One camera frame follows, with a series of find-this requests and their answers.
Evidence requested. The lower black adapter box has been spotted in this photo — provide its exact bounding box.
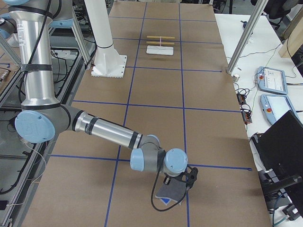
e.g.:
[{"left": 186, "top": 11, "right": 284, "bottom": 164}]
[{"left": 241, "top": 110, "right": 252, "bottom": 125}]

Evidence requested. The grey towel with blue side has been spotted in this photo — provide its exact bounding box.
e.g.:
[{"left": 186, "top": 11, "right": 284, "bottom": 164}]
[{"left": 155, "top": 180, "right": 186, "bottom": 206}]

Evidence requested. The aluminium side frame rail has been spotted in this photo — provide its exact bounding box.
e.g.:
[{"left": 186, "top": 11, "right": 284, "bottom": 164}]
[{"left": 71, "top": 7, "right": 91, "bottom": 70}]

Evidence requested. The upper black adapter box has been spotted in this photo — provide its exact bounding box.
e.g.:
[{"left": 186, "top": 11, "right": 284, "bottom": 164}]
[{"left": 236, "top": 93, "right": 247, "bottom": 105}]

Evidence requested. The white pedestal column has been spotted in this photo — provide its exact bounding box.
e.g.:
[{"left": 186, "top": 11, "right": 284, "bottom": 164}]
[{"left": 85, "top": 0, "right": 127, "bottom": 78}]

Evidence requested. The lower teach pendant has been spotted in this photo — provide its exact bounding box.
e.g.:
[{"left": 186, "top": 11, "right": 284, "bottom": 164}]
[{"left": 260, "top": 94, "right": 298, "bottom": 125}]

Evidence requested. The teach pendant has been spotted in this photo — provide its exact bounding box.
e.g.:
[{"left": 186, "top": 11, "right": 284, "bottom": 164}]
[
  {"left": 255, "top": 66, "right": 288, "bottom": 95},
  {"left": 260, "top": 94, "right": 298, "bottom": 125}
]

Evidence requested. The black adapter box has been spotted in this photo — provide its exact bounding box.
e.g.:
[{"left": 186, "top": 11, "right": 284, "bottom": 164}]
[
  {"left": 241, "top": 110, "right": 252, "bottom": 125},
  {"left": 236, "top": 93, "right": 247, "bottom": 105}
]

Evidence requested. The small metal cylinder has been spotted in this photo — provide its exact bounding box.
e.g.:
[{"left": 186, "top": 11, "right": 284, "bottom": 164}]
[{"left": 232, "top": 74, "right": 240, "bottom": 82}]

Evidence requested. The black laptop on stand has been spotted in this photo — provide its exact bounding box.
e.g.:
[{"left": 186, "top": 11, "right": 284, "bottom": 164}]
[{"left": 251, "top": 110, "right": 303, "bottom": 210}]

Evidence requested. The wooden towel rack white base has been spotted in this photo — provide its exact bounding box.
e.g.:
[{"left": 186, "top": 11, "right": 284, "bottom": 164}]
[{"left": 146, "top": 35, "right": 175, "bottom": 56}]

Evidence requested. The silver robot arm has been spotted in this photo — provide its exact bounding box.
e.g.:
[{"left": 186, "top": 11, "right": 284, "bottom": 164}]
[{"left": 8, "top": 0, "right": 188, "bottom": 181}]

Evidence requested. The upper teach pendant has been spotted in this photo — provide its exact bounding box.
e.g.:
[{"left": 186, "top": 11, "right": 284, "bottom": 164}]
[{"left": 255, "top": 66, "right": 288, "bottom": 95}]

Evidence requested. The aluminium frame post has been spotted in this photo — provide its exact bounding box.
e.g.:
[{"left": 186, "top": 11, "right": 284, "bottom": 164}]
[{"left": 226, "top": 0, "right": 268, "bottom": 74}]

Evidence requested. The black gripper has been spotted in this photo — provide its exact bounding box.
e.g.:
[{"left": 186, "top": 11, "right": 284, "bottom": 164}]
[{"left": 164, "top": 174, "right": 187, "bottom": 185}]

